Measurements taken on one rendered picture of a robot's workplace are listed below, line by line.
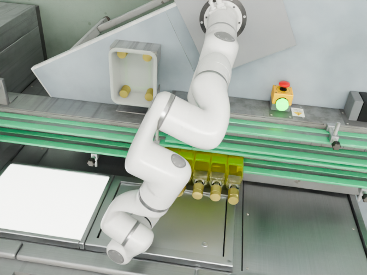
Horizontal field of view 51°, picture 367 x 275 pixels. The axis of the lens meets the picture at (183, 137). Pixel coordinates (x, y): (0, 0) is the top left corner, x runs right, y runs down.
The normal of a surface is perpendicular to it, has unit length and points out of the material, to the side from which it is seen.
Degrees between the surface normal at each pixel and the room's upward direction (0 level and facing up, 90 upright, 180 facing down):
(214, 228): 90
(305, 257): 91
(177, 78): 0
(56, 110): 90
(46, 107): 90
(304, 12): 0
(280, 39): 3
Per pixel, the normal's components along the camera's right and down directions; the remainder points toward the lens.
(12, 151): 0.05, -0.82
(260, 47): -0.12, 0.60
